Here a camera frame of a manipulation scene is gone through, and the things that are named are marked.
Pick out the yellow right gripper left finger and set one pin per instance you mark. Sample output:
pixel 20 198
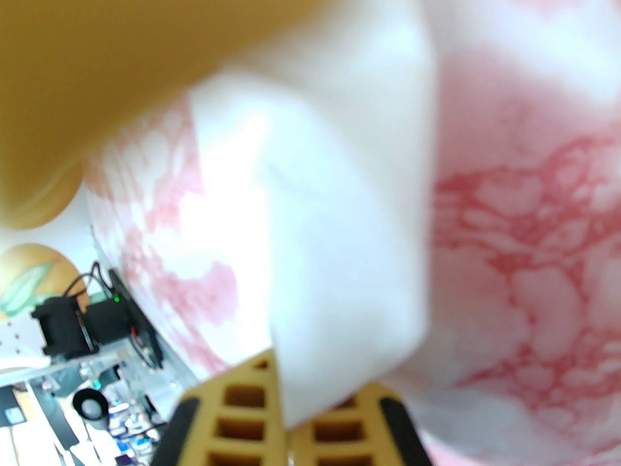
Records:
pixel 211 406

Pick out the white paper napkin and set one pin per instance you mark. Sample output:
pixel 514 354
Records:
pixel 339 211

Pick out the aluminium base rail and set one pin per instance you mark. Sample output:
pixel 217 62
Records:
pixel 63 369

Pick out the black round device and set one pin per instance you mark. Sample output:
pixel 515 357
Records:
pixel 90 406

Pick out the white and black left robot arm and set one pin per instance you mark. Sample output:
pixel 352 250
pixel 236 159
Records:
pixel 63 323

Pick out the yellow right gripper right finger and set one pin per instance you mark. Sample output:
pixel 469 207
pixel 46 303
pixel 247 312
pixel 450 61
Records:
pixel 371 435

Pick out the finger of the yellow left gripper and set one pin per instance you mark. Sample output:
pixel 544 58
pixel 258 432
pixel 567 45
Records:
pixel 97 66

